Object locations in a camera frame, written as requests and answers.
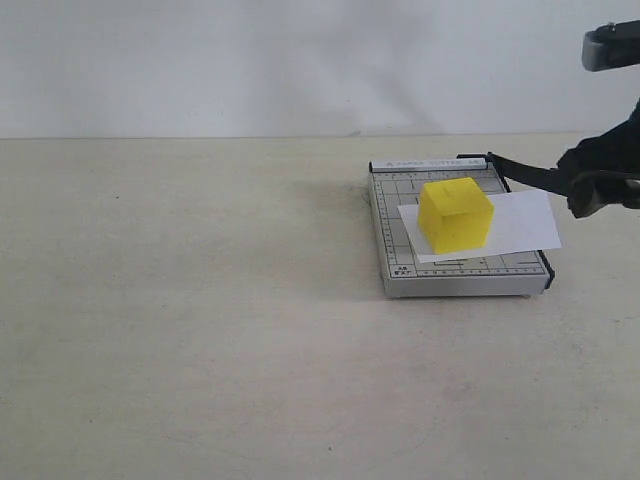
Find black cutter blade arm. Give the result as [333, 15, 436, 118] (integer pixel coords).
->
[485, 151, 640, 211]

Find white paper sheet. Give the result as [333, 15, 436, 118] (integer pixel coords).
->
[397, 189, 562, 263]

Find yellow foam cube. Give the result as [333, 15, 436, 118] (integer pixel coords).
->
[417, 177, 494, 254]

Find grey paper cutter base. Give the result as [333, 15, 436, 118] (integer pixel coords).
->
[369, 154, 555, 298]

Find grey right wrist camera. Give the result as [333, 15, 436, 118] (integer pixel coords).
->
[581, 20, 640, 72]

